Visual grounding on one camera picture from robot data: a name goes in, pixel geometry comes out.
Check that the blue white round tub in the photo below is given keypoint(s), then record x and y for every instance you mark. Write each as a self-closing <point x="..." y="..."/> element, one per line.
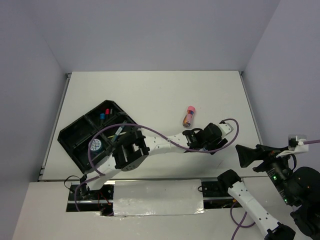
<point x="96" y="147"/>

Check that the blue clear slim highlighter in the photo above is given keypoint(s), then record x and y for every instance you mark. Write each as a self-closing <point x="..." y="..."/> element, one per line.
<point x="119" y="130"/>

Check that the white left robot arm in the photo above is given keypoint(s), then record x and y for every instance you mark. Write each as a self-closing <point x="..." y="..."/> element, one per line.
<point x="131" y="149"/>

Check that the black four-compartment organizer tray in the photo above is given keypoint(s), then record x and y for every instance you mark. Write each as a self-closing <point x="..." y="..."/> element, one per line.
<point x="75" y="137"/>

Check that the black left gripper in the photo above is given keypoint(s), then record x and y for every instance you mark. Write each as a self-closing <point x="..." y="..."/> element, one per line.
<point x="217" y="143"/>

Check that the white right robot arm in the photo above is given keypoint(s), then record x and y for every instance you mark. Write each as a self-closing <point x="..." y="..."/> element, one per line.
<point x="286" y="207"/>

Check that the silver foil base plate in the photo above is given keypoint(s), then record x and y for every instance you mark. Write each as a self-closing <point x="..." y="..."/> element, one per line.
<point x="157" y="198"/>

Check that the pink lid clear jar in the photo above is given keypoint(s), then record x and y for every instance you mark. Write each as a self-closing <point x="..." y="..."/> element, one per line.
<point x="188" y="118"/>

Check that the blue cap black highlighter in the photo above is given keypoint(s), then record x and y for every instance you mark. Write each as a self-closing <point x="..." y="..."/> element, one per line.
<point x="102" y="118"/>

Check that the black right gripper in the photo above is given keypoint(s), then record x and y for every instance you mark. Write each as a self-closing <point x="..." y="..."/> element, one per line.
<point x="245" y="154"/>

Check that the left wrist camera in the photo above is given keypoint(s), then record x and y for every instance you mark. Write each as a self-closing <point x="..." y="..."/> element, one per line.
<point x="225" y="129"/>

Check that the yellow clear slim highlighter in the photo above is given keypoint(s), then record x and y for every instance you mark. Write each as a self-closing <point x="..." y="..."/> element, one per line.
<point x="116" y="135"/>

